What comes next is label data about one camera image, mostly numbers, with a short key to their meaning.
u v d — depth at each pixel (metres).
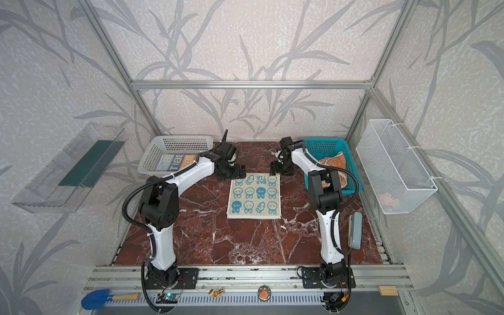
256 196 0.96
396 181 0.61
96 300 0.70
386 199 0.73
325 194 0.59
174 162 1.08
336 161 1.02
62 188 0.63
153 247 0.57
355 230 0.81
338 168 0.56
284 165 0.88
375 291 0.72
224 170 0.79
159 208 0.52
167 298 0.72
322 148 1.12
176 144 1.12
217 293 0.71
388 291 0.71
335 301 0.75
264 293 0.71
